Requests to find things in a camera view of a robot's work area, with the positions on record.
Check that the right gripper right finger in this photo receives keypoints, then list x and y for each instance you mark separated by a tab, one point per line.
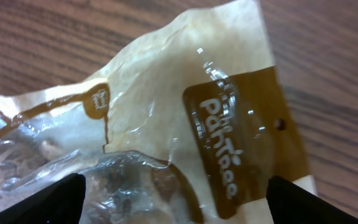
290	204

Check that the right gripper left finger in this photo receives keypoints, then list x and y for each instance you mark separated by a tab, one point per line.
60	203

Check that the beige dog bone treat bag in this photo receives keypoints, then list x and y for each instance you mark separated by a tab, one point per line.
186	124

